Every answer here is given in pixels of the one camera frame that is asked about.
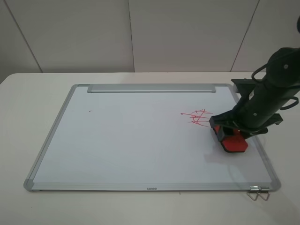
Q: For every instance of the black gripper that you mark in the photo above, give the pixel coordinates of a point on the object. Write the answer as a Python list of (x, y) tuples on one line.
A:
[(254, 112)]

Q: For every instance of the red whiteboard eraser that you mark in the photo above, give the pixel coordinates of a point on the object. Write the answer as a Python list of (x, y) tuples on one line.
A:
[(232, 144)]

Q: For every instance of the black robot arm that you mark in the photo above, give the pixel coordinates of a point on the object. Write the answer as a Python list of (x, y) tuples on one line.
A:
[(281, 70)]

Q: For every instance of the white aluminium-framed whiteboard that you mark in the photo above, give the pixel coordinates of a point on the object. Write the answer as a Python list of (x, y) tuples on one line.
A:
[(146, 137)]

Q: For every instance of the left metal hanging clip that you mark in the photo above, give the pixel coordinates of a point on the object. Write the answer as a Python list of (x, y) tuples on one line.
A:
[(253, 192)]

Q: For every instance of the metal hanging clip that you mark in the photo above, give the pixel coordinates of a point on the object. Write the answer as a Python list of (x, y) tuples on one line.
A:
[(253, 192), (263, 192)]

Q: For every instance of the right metal hanging clip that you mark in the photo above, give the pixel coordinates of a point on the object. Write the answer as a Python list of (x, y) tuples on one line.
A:
[(263, 192)]

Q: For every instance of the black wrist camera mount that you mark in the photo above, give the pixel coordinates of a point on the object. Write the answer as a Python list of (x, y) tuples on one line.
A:
[(244, 86)]

